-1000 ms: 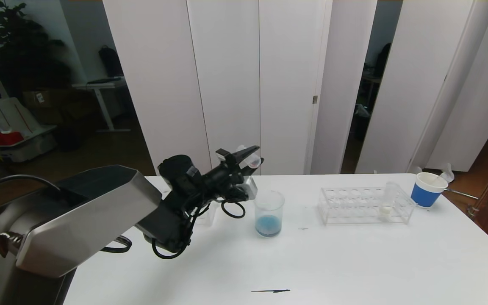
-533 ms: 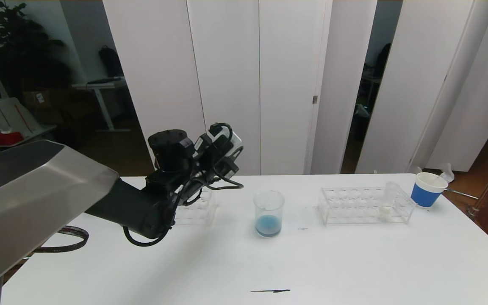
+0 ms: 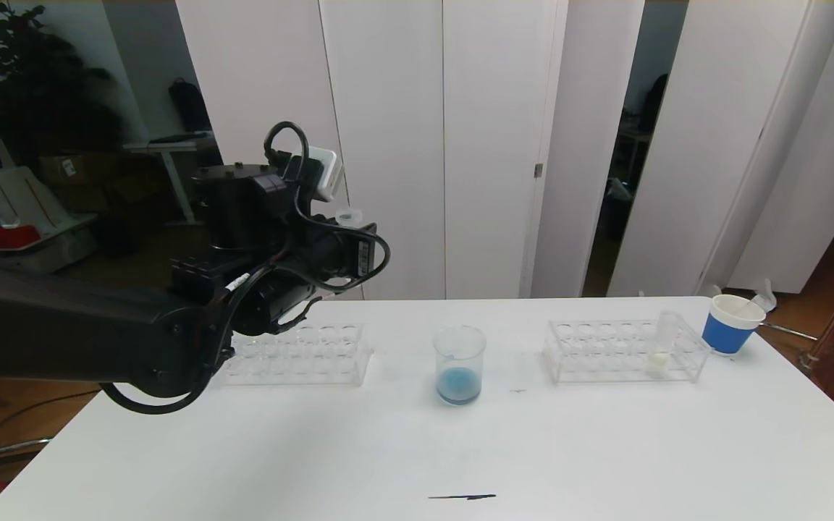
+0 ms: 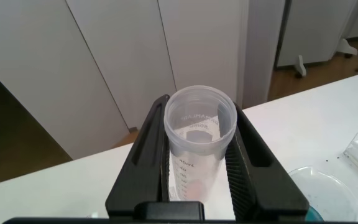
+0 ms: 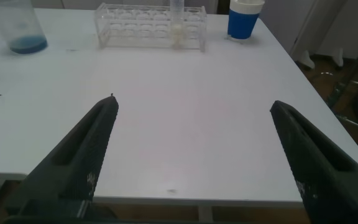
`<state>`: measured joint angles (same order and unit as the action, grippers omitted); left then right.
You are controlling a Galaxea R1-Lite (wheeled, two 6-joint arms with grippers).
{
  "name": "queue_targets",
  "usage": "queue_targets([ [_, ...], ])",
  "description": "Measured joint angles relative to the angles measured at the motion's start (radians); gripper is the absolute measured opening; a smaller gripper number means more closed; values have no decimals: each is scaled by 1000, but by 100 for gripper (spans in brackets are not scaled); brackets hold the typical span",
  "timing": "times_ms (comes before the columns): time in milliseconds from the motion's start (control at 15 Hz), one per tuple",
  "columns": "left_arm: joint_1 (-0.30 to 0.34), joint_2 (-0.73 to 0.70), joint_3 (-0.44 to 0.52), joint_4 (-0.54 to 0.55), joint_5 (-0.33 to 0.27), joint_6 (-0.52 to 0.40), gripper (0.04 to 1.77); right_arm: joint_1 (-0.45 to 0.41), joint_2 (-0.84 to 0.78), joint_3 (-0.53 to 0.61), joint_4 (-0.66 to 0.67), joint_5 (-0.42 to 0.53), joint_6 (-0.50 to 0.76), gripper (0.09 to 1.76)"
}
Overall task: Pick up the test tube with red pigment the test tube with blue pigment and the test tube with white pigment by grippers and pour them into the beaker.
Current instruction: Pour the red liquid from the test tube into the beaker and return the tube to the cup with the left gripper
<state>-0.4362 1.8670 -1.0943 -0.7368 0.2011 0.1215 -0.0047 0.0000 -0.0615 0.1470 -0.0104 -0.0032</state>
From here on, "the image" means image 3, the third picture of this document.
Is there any clear conical test tube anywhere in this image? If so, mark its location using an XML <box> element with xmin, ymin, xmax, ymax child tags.
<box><xmin>734</xmin><ymin>278</ymin><xmax>777</xmax><ymax>316</ymax></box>

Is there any brown cardboard box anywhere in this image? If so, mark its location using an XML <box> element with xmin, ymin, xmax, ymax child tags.
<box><xmin>38</xmin><ymin>151</ymin><xmax>110</xmax><ymax>212</ymax></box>

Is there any test tube with yellowish liquid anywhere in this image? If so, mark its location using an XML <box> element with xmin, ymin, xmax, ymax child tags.
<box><xmin>647</xmin><ymin>310</ymin><xmax>680</xmax><ymax>377</ymax></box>

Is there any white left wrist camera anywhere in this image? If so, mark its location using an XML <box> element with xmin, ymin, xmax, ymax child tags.
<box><xmin>294</xmin><ymin>147</ymin><xmax>344</xmax><ymax>203</ymax></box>

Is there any clear acrylic tube rack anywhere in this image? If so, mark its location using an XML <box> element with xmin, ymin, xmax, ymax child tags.
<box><xmin>222</xmin><ymin>318</ymin><xmax>374</xmax><ymax>388</ymax></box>
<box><xmin>542</xmin><ymin>318</ymin><xmax>709</xmax><ymax>384</ymax></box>

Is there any metal chair base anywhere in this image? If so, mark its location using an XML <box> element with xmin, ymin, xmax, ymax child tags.
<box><xmin>0</xmin><ymin>394</ymin><xmax>54</xmax><ymax>507</ymax></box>

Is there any clear plastic beaker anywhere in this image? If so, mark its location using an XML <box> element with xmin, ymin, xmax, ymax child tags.
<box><xmin>434</xmin><ymin>324</ymin><xmax>488</xmax><ymax>407</ymax></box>

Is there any white folding screen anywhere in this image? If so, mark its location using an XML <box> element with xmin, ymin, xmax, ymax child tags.
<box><xmin>175</xmin><ymin>0</ymin><xmax>647</xmax><ymax>301</ymax></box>
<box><xmin>607</xmin><ymin>0</ymin><xmax>834</xmax><ymax>312</ymax></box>

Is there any dark office chair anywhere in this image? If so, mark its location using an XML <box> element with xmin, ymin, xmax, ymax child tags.
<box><xmin>638</xmin><ymin>72</ymin><xmax>671</xmax><ymax>135</ymax></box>

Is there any green potted plant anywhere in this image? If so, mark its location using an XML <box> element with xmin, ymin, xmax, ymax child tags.
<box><xmin>0</xmin><ymin>0</ymin><xmax>122</xmax><ymax>156</ymax></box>

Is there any blue white paper cup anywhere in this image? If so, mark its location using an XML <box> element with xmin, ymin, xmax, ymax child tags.
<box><xmin>702</xmin><ymin>293</ymin><xmax>766</xmax><ymax>355</ymax></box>

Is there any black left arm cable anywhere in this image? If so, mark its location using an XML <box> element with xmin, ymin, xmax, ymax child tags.
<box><xmin>101</xmin><ymin>121</ymin><xmax>393</xmax><ymax>415</ymax></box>

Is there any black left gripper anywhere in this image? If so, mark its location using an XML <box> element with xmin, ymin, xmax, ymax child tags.
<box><xmin>314</xmin><ymin>222</ymin><xmax>378</xmax><ymax>279</ymax></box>

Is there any white desk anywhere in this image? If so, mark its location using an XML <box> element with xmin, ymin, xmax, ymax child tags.
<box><xmin>123</xmin><ymin>132</ymin><xmax>224</xmax><ymax>226</ymax></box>

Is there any black backpack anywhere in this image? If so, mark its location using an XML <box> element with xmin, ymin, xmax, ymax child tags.
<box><xmin>169</xmin><ymin>76</ymin><xmax>212</xmax><ymax>133</ymax></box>

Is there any white machine base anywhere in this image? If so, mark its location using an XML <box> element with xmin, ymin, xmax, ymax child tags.
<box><xmin>0</xmin><ymin>165</ymin><xmax>99</xmax><ymax>274</ymax></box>

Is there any black floor cable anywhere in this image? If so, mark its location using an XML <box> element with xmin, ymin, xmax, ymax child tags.
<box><xmin>0</xmin><ymin>389</ymin><xmax>103</xmax><ymax>444</ymax></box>

